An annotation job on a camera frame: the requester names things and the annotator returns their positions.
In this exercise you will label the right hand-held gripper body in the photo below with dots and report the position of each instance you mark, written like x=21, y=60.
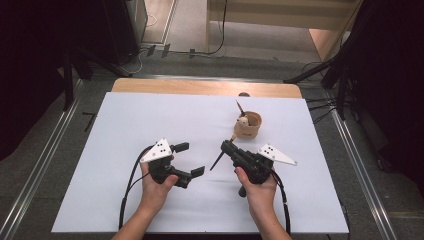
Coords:
x=256, y=163

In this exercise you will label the black brush with orange tip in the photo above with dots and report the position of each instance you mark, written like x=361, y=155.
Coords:
x=216, y=163
x=240, y=108

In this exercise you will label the black metal stand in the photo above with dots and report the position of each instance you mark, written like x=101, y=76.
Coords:
x=68, y=83
x=340, y=83

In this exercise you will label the black floor bracket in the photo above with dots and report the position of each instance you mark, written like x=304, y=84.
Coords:
x=90, y=120

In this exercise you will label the brown pen holder with bear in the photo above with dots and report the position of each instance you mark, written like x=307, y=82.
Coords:
x=248, y=126

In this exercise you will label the person's left hand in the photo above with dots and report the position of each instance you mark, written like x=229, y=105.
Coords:
x=155, y=195

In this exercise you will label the light wooden furniture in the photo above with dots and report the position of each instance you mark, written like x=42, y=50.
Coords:
x=276, y=16

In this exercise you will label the metal floor rail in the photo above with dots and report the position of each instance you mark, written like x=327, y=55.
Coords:
x=40, y=160
x=360, y=173

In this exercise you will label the person's right hand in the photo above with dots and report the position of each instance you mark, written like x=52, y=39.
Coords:
x=261, y=196

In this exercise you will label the black tape strip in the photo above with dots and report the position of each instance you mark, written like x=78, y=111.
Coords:
x=151, y=50
x=166, y=50
x=192, y=53

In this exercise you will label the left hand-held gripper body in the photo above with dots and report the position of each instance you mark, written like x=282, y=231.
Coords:
x=158, y=151

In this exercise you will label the white table sheet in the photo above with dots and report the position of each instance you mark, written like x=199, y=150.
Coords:
x=186, y=116

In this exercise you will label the black curtain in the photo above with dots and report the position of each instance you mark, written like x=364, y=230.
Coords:
x=30, y=66
x=393, y=83

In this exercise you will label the wooden table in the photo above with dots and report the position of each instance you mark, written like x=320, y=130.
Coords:
x=200, y=87

